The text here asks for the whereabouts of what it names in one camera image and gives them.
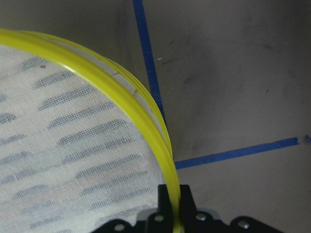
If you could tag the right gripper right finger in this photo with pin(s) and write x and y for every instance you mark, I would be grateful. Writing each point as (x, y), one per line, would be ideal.
(187, 205)

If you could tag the yellow bamboo steamer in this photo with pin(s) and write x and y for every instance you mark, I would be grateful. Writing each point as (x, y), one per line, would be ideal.
(82, 141)

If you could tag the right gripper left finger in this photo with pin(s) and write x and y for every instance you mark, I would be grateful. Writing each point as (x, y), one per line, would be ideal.
(164, 208)

